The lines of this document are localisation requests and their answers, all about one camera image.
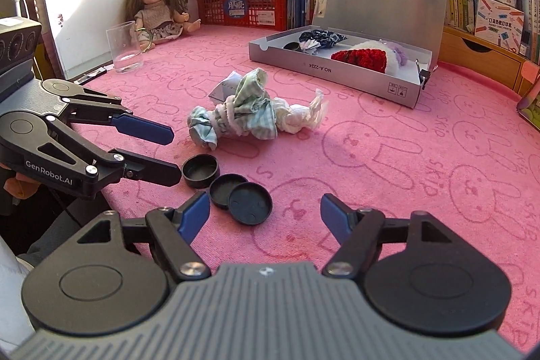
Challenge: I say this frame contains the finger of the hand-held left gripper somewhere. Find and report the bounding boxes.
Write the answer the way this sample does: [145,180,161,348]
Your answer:
[40,79,174,145]
[40,119,183,187]

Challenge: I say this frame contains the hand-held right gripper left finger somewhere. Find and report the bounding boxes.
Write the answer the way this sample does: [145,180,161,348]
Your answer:
[76,191,212,282]

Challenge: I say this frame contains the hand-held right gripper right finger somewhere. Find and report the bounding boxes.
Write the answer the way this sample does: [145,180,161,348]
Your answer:
[321,194,454,278]

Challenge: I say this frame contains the white paper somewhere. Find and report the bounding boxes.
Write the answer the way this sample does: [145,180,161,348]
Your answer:
[209,72,241,103]

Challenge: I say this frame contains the green checked cloth pouch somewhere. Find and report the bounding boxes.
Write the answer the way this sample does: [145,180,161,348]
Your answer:
[188,67,292,152]

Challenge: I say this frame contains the white lace cloth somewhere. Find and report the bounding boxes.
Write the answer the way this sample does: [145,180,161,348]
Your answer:
[270,88,330,137]

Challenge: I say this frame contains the red knitted pouch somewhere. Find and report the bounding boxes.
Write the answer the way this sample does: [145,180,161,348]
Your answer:
[330,48,391,75]

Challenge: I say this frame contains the white plush toy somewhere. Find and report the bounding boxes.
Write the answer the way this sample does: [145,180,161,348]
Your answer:
[346,39,408,74]

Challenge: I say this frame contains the purple plush toy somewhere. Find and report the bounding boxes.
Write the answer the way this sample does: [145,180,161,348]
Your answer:
[390,41,409,67]

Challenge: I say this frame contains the navy floral cloth pouch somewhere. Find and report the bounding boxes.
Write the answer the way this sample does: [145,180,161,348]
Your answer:
[299,29,349,49]

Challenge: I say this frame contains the person's left hand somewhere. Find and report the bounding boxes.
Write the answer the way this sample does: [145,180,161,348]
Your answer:
[0,165,41,199]

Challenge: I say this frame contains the clear glass cup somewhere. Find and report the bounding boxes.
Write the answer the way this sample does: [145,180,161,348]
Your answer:
[105,21,144,75]

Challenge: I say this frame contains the pink bunny-print mat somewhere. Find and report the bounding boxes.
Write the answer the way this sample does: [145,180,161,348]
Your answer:
[55,23,540,356]

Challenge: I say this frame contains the gold bangle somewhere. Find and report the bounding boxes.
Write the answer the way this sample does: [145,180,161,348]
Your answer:
[135,27,155,54]

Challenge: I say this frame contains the brown-haired doll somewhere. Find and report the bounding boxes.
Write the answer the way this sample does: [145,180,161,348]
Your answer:
[123,0,202,45]

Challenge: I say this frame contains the large red plastic basket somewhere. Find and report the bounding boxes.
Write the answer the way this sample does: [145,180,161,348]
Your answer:
[193,0,290,28]

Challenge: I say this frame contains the wooden drawer organizer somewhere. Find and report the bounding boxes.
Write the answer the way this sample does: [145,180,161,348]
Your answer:
[439,25,540,93]

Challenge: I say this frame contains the pink triangular toy house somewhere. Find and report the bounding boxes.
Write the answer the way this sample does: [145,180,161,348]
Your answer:
[515,75,540,129]

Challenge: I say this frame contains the white printed carton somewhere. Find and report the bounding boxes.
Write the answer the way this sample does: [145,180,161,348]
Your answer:
[475,0,526,49]

